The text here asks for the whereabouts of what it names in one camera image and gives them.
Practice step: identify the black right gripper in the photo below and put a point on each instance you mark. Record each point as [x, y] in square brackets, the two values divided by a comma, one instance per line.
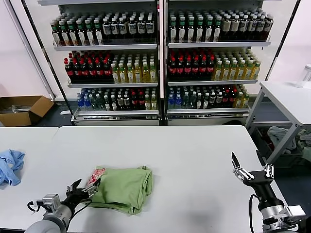
[263, 187]

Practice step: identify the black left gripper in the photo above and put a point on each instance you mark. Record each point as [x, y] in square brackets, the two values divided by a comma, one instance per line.
[77, 197]

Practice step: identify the light green t-shirt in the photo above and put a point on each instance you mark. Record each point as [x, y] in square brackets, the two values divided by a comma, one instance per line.
[121, 189]

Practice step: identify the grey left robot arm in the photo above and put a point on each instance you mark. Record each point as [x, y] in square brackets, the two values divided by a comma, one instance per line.
[53, 218]

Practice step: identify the dark laundry crate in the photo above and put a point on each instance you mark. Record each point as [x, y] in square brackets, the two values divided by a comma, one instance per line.
[286, 160]

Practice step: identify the grey cloth pile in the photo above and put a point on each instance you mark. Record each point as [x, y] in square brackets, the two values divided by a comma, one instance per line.
[279, 136]

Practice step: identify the pale green cloth pile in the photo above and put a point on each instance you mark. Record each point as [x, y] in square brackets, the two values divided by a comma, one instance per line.
[305, 143]

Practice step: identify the yellow drink bottle green cap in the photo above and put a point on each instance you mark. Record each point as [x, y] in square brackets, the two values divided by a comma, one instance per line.
[145, 74]
[239, 100]
[130, 75]
[123, 75]
[225, 72]
[248, 72]
[153, 102]
[147, 102]
[255, 71]
[245, 100]
[152, 74]
[115, 75]
[233, 72]
[240, 72]
[218, 72]
[137, 75]

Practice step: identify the crumpled blue cloth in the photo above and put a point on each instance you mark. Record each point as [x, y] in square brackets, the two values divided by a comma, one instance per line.
[11, 167]

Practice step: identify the white flat floor piece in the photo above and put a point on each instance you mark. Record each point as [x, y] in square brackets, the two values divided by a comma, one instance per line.
[65, 112]

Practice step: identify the red cap cola bottle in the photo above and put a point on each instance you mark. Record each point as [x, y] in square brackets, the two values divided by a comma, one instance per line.
[210, 68]
[226, 97]
[232, 97]
[180, 69]
[141, 100]
[195, 69]
[92, 71]
[133, 100]
[85, 71]
[100, 71]
[77, 71]
[70, 71]
[203, 68]
[172, 69]
[187, 69]
[107, 71]

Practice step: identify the white side table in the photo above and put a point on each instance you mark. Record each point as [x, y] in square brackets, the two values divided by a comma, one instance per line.
[286, 97]

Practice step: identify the dark tea bottle white label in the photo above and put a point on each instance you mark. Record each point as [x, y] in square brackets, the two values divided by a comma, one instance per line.
[212, 98]
[141, 27]
[219, 98]
[126, 100]
[244, 25]
[269, 24]
[252, 25]
[115, 28]
[107, 28]
[150, 27]
[261, 25]
[132, 27]
[124, 28]
[120, 100]

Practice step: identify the blue label water bottle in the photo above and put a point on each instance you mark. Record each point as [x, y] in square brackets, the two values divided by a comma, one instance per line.
[178, 100]
[87, 103]
[171, 100]
[80, 103]

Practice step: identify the clear green water bottle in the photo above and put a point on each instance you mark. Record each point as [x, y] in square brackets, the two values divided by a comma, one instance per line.
[100, 103]
[93, 103]
[185, 100]
[192, 100]

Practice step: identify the green cap tea bottle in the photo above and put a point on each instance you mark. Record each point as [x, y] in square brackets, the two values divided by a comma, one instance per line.
[81, 35]
[113, 103]
[56, 36]
[64, 36]
[199, 102]
[173, 31]
[208, 31]
[191, 31]
[98, 35]
[90, 35]
[217, 31]
[182, 31]
[199, 31]
[73, 35]
[205, 102]
[107, 103]

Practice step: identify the open cardboard box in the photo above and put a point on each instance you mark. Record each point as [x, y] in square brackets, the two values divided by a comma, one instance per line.
[39, 106]

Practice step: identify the metal rods bundle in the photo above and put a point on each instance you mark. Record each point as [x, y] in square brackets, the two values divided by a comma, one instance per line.
[17, 108]

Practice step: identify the clear plastic jar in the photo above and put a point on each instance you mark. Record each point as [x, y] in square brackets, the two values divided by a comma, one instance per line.
[303, 75]

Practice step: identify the grey beverage display shelf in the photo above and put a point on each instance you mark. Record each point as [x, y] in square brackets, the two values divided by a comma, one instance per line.
[104, 46]
[218, 44]

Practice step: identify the dark tea bottle beige label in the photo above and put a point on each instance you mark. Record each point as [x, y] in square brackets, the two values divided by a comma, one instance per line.
[235, 26]
[226, 26]

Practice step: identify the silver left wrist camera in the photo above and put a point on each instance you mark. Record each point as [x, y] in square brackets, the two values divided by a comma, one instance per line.
[51, 200]

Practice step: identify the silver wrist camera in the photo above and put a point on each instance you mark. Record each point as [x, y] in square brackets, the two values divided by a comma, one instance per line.
[51, 200]
[295, 212]

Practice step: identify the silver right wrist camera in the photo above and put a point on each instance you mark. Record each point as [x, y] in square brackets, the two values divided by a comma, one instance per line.
[295, 212]

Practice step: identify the black slanted frame strip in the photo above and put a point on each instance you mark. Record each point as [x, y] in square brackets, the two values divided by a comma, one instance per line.
[47, 58]
[282, 38]

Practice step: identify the grey slanted wall strip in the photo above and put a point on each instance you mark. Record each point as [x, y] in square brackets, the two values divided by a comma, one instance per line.
[30, 48]

